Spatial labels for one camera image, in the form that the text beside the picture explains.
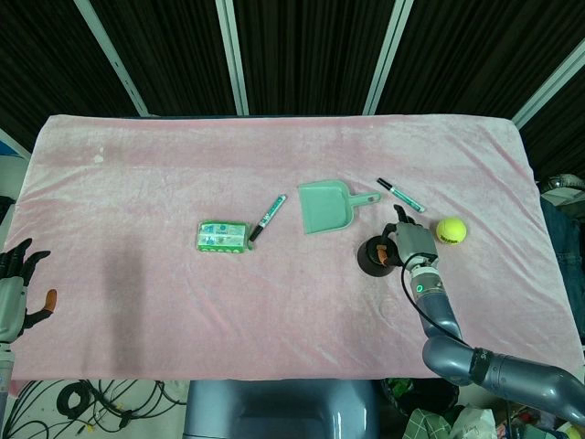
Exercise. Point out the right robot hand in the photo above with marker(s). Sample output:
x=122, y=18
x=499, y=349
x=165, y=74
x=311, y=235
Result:
x=413, y=240

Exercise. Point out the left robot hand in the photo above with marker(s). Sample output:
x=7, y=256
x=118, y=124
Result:
x=9, y=297

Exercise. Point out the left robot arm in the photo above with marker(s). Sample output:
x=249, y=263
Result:
x=3, y=366

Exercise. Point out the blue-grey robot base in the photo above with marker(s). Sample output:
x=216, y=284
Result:
x=274, y=411

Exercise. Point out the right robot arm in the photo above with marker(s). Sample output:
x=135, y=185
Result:
x=457, y=356

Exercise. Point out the yellow tennis ball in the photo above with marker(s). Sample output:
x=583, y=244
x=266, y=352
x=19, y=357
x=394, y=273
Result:
x=451, y=230

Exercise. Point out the green marker with black cap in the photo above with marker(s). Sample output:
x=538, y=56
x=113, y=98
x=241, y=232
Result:
x=269, y=216
x=407, y=199

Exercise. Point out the green plastic dustpan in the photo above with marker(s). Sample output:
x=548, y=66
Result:
x=324, y=206

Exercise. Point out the blue denim garment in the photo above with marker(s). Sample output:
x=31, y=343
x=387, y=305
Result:
x=560, y=238

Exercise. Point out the green checked cloth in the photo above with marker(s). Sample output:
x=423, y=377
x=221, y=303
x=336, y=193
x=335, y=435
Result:
x=425, y=423

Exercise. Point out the green tissue pack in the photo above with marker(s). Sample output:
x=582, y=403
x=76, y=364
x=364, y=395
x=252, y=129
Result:
x=221, y=237

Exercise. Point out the white paper bag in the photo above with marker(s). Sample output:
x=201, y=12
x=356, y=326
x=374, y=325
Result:
x=475, y=423

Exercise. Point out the pink plush table cloth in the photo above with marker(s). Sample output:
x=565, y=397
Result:
x=183, y=174

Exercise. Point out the white aluminium frame bar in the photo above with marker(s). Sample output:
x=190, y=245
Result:
x=387, y=57
x=233, y=55
x=548, y=80
x=112, y=57

